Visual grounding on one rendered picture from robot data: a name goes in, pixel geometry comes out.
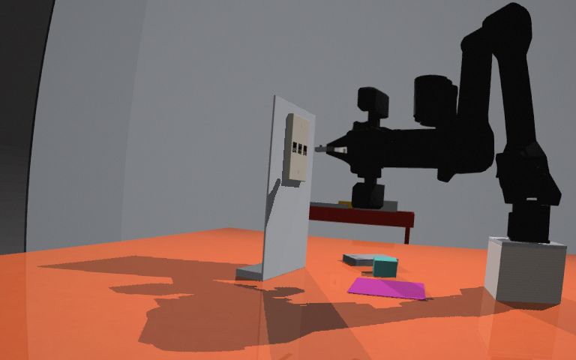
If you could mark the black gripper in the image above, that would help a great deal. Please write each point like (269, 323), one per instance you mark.
(369, 194)

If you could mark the grey panel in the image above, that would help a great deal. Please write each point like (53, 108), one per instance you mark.
(288, 193)

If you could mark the translucent pink square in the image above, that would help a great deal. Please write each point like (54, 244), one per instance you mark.
(391, 288)

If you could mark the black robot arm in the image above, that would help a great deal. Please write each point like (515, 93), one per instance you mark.
(463, 141)

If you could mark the teal cube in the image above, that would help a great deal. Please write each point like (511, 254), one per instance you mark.
(384, 267)

